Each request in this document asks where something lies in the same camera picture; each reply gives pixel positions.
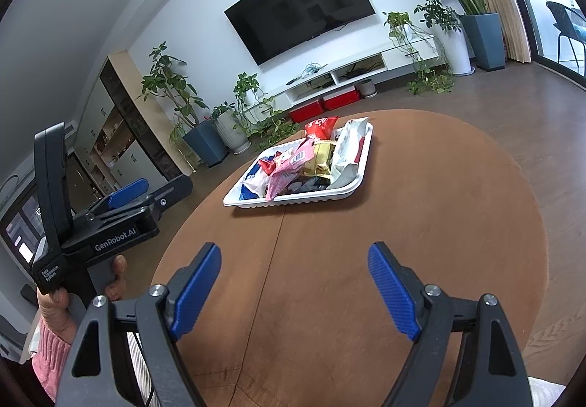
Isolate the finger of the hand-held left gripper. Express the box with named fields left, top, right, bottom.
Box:
left=89, top=178, right=150, bottom=216
left=137, top=175, right=194, bottom=219

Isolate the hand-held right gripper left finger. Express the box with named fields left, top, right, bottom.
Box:
left=55, top=242, right=223, bottom=407

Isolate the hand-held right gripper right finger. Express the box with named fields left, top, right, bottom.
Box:
left=367, top=241, right=532, bottom=407

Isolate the blue snack packet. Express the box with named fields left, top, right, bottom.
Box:
left=239, top=178, right=264, bottom=202

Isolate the pink snack packet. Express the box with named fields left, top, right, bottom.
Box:
left=266, top=139, right=316, bottom=199

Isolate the white plastic tray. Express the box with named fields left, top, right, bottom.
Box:
left=223, top=121, right=374, bottom=210

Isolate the black snack packet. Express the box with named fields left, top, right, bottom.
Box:
left=281, top=173, right=333, bottom=197

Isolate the gold snack packet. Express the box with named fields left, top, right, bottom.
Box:
left=304, top=139, right=337, bottom=176

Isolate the long white silver snack packet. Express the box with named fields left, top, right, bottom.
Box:
left=330, top=118, right=371, bottom=181

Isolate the bright red snack packet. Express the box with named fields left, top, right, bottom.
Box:
left=304, top=116, right=340, bottom=140

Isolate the person's left forearm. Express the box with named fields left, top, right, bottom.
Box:
left=30, top=322, right=71, bottom=403

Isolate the person's left hand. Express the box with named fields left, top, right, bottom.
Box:
left=36, top=254, right=130, bottom=346

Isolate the leafy tree in blue-grey pot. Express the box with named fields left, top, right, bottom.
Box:
left=140, top=41, right=230, bottom=168

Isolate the white and wood cabinet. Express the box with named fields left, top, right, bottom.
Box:
left=73, top=50, right=193, bottom=188

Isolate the plant in white ribbed pot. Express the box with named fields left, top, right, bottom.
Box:
left=211, top=102, right=252, bottom=154

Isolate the trailing pothos plant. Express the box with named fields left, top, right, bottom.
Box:
left=233, top=72, right=300, bottom=147

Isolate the red storage box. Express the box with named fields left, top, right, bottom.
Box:
left=323, top=87, right=360, bottom=110
left=289, top=100, right=326, bottom=123

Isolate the white television stand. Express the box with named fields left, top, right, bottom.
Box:
left=247, top=34, right=435, bottom=117

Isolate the black set-top box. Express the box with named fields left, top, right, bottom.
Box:
left=341, top=64, right=383, bottom=79

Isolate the bushy plant in white pot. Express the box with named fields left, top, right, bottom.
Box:
left=414, top=0, right=474, bottom=76

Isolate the broad-leaf plant in blue-grey pot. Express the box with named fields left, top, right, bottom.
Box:
left=368, top=0, right=508, bottom=71

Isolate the small trailing vine plant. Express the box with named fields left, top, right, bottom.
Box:
left=382, top=11, right=456, bottom=96

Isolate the black-framed glass door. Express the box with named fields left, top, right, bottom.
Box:
left=481, top=0, right=586, bottom=90

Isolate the black balcony chair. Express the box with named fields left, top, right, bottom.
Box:
left=546, top=1, right=586, bottom=74

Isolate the black wall television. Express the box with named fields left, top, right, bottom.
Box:
left=224, top=0, right=376, bottom=66

